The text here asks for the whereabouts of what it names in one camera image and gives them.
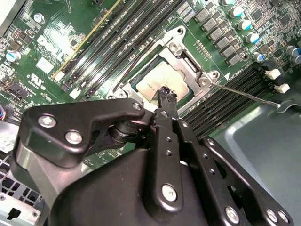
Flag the metal socket cover frame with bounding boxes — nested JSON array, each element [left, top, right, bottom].
[[112, 39, 214, 111]]

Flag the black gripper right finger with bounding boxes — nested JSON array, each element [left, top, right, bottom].
[[167, 88, 295, 226]]

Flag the silver CPU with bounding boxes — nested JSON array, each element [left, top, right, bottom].
[[130, 60, 190, 104]]

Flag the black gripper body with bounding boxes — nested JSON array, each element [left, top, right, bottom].
[[48, 141, 236, 226]]

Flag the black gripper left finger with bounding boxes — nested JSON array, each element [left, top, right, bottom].
[[17, 86, 184, 213]]

